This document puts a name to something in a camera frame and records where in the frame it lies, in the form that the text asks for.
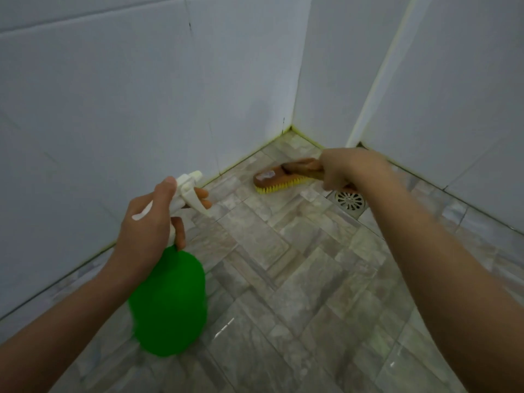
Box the round metal floor drain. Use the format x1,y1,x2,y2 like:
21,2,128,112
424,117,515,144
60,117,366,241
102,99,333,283
335,191,366,212

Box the white wall pipe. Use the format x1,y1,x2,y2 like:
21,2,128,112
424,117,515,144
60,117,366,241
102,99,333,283
346,0,435,148

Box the person's left forearm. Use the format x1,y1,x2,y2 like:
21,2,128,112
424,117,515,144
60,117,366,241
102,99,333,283
0,258,142,393

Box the person's right forearm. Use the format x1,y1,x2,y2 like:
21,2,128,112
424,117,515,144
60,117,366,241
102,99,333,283
355,168,524,393

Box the brown scrub brush yellow bristles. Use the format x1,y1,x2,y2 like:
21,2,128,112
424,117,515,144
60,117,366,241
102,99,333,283
253,158,357,195

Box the green spray bottle white trigger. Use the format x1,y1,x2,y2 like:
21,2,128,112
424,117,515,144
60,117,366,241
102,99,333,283
128,171,213,358

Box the person's right hand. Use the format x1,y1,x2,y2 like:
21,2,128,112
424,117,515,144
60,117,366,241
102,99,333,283
319,148,394,193

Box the person's left hand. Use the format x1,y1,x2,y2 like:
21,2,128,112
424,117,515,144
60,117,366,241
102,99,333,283
110,176,213,284

